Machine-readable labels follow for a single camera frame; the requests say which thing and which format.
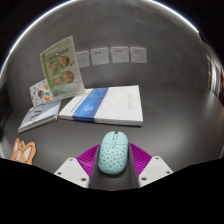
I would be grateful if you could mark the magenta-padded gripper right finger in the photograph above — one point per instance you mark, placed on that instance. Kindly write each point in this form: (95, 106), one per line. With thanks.
(155, 170)

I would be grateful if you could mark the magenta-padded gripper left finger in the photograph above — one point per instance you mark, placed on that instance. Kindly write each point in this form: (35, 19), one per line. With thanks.
(70, 170)

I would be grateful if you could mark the mint green computer mouse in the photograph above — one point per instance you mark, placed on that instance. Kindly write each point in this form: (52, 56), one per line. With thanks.
(113, 153)

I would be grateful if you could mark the orange corgi-shaped mouse pad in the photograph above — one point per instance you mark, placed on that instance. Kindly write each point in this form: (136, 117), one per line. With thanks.
(23, 152)

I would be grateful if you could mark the grey striped book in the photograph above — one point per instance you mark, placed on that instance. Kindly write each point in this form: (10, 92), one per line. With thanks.
(40, 115)

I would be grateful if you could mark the white book with blue band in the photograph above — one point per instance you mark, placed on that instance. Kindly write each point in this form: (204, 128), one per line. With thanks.
(106, 105)

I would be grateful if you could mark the green illustrated booklet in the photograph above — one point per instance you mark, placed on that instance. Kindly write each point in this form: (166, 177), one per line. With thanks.
(61, 68)

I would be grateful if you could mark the white ceiling light strip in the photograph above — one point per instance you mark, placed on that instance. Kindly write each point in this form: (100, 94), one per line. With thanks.
(20, 40)

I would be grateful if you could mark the white wall socket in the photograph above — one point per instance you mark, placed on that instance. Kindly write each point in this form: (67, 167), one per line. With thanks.
(100, 56)
(83, 59)
(120, 54)
(138, 55)

